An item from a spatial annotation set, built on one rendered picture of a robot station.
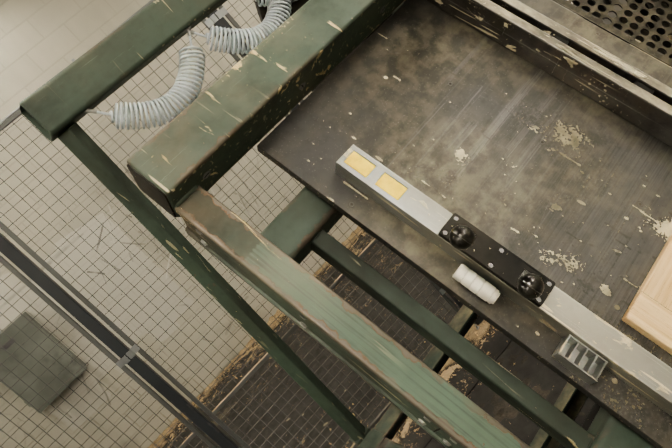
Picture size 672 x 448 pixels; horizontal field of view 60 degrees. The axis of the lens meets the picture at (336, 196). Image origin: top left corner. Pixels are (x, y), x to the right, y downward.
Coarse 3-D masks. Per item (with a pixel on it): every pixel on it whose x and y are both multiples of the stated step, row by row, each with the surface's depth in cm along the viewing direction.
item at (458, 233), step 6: (456, 228) 87; (462, 228) 87; (468, 228) 87; (450, 234) 88; (456, 234) 87; (462, 234) 86; (468, 234) 87; (474, 234) 97; (450, 240) 88; (456, 240) 87; (462, 240) 86; (468, 240) 86; (456, 246) 87; (462, 246) 87; (468, 246) 87
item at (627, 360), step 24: (336, 168) 107; (384, 168) 105; (384, 192) 102; (408, 192) 103; (408, 216) 101; (432, 216) 101; (432, 240) 102; (504, 288) 97; (528, 312) 98; (552, 312) 94; (576, 312) 94; (576, 336) 93; (600, 336) 92; (624, 336) 93; (624, 360) 91; (648, 360) 91; (648, 384) 89
